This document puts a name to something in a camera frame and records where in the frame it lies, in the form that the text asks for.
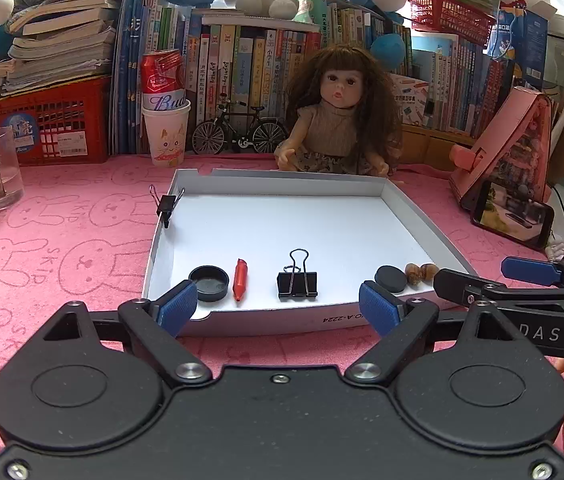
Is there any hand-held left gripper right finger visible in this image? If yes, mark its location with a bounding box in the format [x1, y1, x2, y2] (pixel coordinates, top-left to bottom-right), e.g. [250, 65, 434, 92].
[344, 281, 549, 388]

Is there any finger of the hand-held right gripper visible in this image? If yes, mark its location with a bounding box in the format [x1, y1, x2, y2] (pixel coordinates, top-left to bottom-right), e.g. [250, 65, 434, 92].
[433, 268, 488, 306]
[502, 256, 564, 290]

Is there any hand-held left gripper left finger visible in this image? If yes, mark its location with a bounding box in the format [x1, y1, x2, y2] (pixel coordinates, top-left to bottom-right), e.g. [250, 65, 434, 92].
[37, 280, 213, 388]

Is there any black round stone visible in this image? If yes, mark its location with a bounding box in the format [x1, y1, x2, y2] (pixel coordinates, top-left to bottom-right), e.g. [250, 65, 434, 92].
[375, 265, 407, 293]

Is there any black round container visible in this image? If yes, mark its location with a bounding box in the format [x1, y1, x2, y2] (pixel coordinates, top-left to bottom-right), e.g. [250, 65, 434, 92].
[188, 265, 230, 303]

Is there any red pointed plastic cap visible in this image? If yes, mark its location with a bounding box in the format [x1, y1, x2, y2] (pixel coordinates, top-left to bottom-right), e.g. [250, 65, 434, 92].
[233, 258, 251, 306]

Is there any large black binder clip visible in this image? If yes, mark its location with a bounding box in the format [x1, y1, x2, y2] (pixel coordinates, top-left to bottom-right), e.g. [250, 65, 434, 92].
[277, 249, 319, 301]

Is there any white cardboard box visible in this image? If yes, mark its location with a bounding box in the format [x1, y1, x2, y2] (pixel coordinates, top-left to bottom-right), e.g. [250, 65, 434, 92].
[142, 167, 479, 339]

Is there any black smartphone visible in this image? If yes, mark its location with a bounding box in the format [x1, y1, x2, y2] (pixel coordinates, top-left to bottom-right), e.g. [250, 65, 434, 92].
[471, 180, 556, 251]

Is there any small black binder clip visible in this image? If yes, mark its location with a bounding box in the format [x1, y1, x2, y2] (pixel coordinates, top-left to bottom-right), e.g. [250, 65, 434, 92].
[149, 185, 186, 230]

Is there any pink rabbit-print cloth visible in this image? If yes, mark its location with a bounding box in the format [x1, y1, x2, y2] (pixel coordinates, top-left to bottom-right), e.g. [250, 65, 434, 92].
[0, 152, 564, 457]

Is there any pink triangular phone stand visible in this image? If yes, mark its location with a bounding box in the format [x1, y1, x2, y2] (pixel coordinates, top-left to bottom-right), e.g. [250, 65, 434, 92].
[449, 86, 556, 211]

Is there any brown cardboard organizer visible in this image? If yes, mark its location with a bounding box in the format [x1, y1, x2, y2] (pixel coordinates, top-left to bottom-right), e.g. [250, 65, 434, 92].
[401, 125, 474, 172]

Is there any white cat-print paper cup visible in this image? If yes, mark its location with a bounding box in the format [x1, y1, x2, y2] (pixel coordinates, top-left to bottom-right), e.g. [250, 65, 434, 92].
[141, 99, 192, 169]

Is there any black miniature bicycle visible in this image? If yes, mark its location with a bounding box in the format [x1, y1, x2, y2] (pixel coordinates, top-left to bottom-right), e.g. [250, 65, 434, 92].
[192, 100, 288, 156]

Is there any brown-haired doll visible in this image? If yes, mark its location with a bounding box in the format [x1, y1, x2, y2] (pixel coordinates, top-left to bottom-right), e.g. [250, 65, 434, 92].
[274, 45, 406, 179]

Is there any large red plastic basket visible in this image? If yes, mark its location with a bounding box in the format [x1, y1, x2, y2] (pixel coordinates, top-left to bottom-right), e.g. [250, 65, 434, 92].
[0, 76, 113, 167]

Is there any blue carton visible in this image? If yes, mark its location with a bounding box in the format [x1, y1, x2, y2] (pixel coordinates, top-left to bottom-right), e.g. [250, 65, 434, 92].
[486, 2, 556, 92]

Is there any red beer can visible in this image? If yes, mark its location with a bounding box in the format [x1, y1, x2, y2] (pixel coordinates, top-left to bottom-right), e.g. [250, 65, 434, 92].
[141, 49, 187, 110]

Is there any row of upright books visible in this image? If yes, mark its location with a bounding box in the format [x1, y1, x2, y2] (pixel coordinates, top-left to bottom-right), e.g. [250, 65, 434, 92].
[109, 0, 515, 157]

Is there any small red plastic basket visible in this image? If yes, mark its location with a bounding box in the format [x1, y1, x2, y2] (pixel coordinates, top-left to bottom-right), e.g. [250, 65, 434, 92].
[408, 0, 497, 46]

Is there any stack of lying books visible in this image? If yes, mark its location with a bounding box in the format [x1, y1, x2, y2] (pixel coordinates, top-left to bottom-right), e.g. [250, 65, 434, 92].
[0, 0, 129, 107]

